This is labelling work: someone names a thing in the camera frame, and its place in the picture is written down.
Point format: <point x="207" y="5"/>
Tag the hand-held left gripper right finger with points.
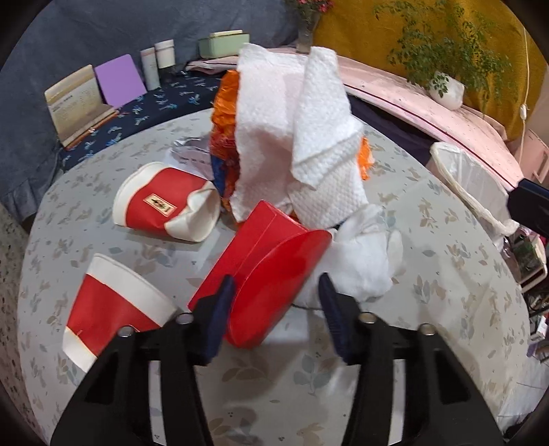
<point x="332" y="317"/>

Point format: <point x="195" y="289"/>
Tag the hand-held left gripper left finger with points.
<point x="218" y="317"/>

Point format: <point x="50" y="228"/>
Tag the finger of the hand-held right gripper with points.
<point x="532" y="210"/>

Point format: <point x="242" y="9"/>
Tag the red cardboard box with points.
<point x="257" y="266"/>

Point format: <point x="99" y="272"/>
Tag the trash bin with white liner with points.
<point x="472" y="184"/>

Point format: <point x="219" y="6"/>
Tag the white tissue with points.
<point x="364" y="257"/>

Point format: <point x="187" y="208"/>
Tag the red and white paper cup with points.
<point x="107" y="308"/>

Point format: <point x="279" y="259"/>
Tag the crushed red paper cup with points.
<point x="150" y="201"/>

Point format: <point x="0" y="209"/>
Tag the silver foil wrapper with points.
<point x="193" y="150"/>

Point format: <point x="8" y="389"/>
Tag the white paper towel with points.
<point x="266" y="107"/>
<point x="326" y="128"/>

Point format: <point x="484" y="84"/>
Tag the orange plastic bag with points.
<point x="223" y="124"/>

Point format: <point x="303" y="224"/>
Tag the green plant in white pot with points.
<point x="446" y="88"/>

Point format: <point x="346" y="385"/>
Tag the dark purple cloth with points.
<point x="394" y="133"/>

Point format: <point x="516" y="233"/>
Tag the pink blanket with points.
<point x="407" y="98"/>

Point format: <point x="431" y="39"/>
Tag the dark blue printed cloth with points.
<point x="171" y="103"/>

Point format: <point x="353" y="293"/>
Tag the yellow cloth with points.
<point x="356" y="30"/>

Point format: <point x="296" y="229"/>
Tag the purple card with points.
<point x="120" y="81"/>

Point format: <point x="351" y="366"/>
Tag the tall white bottle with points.
<point x="150" y="68"/>

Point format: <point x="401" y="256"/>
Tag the white cylindrical jar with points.
<point x="165" y="53"/>

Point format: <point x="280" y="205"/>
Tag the green tissue box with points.
<point x="221" y="45"/>

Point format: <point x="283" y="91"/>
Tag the glass vase with red flowers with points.
<point x="306" y="30"/>

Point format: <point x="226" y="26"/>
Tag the grey-blue curtain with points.
<point x="64" y="34"/>

